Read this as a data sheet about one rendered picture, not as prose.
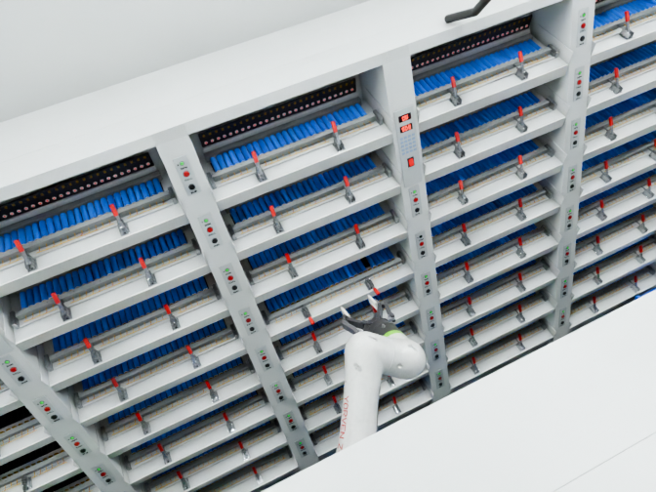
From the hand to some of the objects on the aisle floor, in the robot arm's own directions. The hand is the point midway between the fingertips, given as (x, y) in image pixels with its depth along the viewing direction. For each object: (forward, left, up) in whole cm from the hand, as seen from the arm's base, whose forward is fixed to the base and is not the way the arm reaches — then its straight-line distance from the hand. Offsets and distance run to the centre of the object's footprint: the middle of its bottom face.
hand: (358, 307), depth 175 cm
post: (+54, -93, -104) cm, 150 cm away
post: (+18, +42, -103) cm, 112 cm away
